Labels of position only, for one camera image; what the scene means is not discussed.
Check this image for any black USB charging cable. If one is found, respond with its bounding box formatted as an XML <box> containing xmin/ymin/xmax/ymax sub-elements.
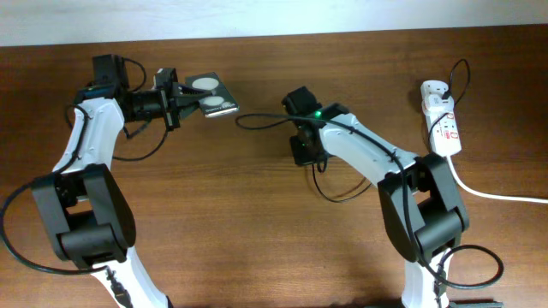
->
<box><xmin>235</xmin><ymin>58</ymin><xmax>472</xmax><ymax>204</ymax></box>

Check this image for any white USB charger adapter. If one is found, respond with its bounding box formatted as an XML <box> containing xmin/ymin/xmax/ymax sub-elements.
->
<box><xmin>422</xmin><ymin>94</ymin><xmax>455</xmax><ymax>116</ymax></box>

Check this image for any white power strip cord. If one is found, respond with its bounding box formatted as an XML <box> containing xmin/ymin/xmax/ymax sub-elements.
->
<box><xmin>444</xmin><ymin>155</ymin><xmax>548</xmax><ymax>204</ymax></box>

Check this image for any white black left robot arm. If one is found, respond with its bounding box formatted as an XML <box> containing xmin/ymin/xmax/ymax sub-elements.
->
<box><xmin>30</xmin><ymin>65</ymin><xmax>238</xmax><ymax>307</ymax></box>

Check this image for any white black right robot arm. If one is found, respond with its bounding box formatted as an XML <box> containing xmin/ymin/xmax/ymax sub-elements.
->
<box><xmin>282</xmin><ymin>87</ymin><xmax>469</xmax><ymax>307</ymax></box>

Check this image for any white power strip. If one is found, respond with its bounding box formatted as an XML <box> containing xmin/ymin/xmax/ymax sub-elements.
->
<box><xmin>420</xmin><ymin>80</ymin><xmax>462</xmax><ymax>157</ymax></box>

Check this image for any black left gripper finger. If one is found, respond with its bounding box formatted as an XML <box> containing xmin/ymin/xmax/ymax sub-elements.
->
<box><xmin>178</xmin><ymin>102</ymin><xmax>200</xmax><ymax>121</ymax></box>
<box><xmin>177</xmin><ymin>84</ymin><xmax>217</xmax><ymax>98</ymax></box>

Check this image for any black smartphone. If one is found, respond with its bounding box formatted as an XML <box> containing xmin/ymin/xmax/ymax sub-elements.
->
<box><xmin>185</xmin><ymin>72</ymin><xmax>240</xmax><ymax>118</ymax></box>

